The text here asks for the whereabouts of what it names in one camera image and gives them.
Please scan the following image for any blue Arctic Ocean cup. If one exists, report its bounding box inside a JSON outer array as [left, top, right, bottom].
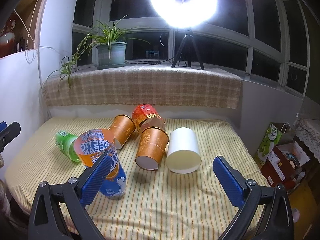
[[74, 128, 126, 198]]

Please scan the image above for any green tea bottle cup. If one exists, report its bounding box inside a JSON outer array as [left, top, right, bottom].
[[55, 130, 80, 163]]

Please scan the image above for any left orange paper cup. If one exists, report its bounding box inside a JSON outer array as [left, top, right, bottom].
[[109, 114, 136, 150]]

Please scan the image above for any orange paper cup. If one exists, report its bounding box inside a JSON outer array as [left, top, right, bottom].
[[109, 114, 136, 150], [135, 127, 169, 171]]

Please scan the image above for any white paper cup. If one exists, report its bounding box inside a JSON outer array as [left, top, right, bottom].
[[165, 127, 202, 174]]

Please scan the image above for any right orange paper cup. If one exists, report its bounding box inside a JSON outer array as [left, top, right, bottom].
[[135, 127, 169, 171]]

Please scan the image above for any red noodle cup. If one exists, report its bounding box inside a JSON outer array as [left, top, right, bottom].
[[132, 104, 165, 134]]

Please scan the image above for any red cardboard box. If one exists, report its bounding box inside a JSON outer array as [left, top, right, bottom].
[[260, 142, 310, 191]]

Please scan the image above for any green tissue pack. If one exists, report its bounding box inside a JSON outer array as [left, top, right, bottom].
[[255, 122, 291, 165]]

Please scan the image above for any white lace cloth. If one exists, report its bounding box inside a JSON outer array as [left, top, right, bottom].
[[295, 118, 320, 161]]

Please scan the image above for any grey-green flower pot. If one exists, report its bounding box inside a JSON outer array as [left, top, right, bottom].
[[97, 42, 127, 70]]

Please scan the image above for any spider plant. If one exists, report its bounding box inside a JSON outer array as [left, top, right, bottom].
[[45, 15, 138, 90]]

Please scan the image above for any plaid brown blanket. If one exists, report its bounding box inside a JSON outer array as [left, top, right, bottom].
[[42, 66, 242, 109]]

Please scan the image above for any black tripod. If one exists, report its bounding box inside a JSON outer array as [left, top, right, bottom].
[[171, 28, 205, 70]]

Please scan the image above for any ring light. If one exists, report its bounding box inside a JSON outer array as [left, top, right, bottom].
[[150, 0, 218, 29]]

